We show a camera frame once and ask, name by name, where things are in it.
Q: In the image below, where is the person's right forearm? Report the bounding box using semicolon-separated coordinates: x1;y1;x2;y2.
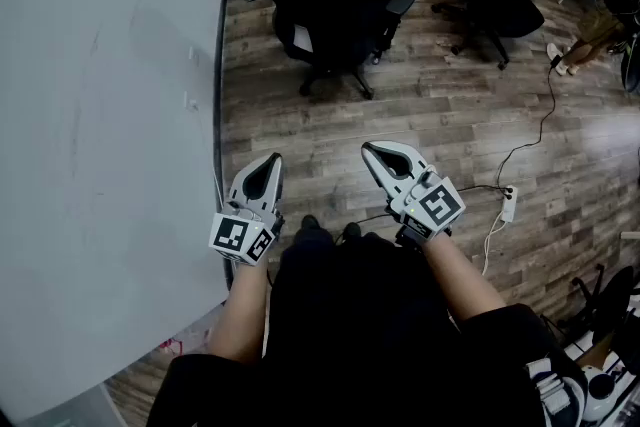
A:
422;232;507;322

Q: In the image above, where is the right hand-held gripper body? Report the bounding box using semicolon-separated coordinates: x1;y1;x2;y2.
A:
387;164;467;245

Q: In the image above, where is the black chair base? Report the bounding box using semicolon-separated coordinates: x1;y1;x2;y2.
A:
557;264;640;369

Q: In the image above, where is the white power strip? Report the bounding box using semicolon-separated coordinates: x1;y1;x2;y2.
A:
501;184;518;224

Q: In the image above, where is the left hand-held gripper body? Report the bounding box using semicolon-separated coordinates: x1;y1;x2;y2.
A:
208;200;286;267

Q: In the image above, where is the white round device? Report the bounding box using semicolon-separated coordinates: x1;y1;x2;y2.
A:
579;362;640;424

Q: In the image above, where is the black wheel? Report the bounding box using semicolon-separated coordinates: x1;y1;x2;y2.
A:
619;32;640;95

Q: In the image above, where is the person in black clothes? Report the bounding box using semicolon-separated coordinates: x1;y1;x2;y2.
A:
144;229;589;427

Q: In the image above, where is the person's left forearm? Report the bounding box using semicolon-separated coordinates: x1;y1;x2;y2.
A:
207;258;272;366

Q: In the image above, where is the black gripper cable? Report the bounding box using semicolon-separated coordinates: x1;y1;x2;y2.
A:
333;183;506;245

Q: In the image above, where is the long black floor cable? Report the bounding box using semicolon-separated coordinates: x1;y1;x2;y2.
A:
496;54;565;190

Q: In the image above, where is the white power cable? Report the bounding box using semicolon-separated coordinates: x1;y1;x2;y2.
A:
481;209;507;277

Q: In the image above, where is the thin white wall cable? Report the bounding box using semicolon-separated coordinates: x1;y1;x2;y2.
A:
191;102;226;216

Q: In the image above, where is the person's black left shoe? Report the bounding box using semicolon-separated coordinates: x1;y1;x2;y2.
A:
297;213;325;236

